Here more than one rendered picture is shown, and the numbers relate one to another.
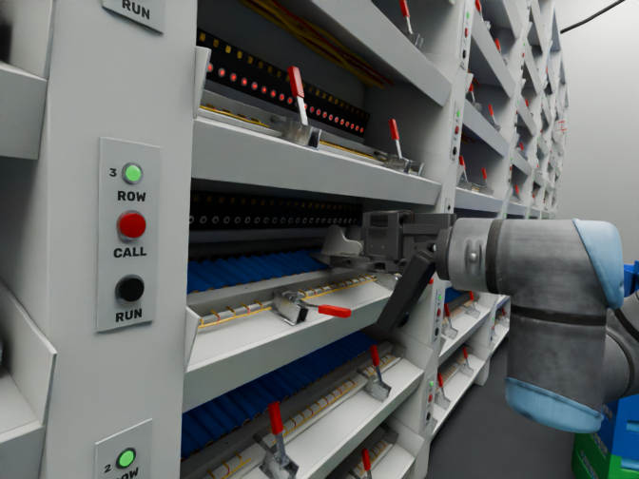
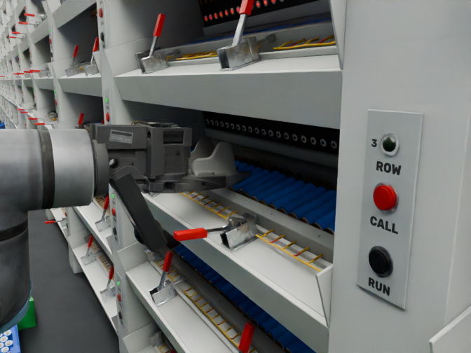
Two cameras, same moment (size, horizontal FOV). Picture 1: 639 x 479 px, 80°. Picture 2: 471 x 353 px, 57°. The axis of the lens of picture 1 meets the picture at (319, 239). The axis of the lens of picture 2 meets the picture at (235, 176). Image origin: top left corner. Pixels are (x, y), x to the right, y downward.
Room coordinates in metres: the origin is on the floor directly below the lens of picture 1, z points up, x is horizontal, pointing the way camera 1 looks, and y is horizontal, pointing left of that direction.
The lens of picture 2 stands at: (0.86, -0.55, 0.68)
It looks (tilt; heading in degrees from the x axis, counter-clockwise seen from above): 13 degrees down; 116
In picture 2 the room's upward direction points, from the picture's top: straight up
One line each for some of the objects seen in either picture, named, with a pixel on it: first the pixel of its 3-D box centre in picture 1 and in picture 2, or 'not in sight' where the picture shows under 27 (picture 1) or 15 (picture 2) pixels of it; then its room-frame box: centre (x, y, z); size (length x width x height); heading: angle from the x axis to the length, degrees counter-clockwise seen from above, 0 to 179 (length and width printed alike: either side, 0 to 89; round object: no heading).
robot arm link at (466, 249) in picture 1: (471, 254); (71, 167); (0.47, -0.19, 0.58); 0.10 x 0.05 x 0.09; 146
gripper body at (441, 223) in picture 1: (408, 244); (140, 159); (0.52, -0.12, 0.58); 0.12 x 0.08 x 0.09; 56
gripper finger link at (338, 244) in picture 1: (333, 244); (206, 157); (0.56, -0.02, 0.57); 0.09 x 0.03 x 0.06; 64
